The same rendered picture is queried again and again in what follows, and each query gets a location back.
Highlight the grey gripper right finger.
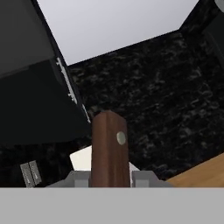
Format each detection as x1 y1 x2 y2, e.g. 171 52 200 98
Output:
129 170 173 188

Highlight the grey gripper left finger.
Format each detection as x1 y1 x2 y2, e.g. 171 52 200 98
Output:
47 170 92 188

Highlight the grey wall outlet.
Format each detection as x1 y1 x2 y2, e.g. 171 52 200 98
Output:
19 159 42 188

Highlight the white flat object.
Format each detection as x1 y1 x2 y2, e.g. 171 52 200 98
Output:
68 144 141 176

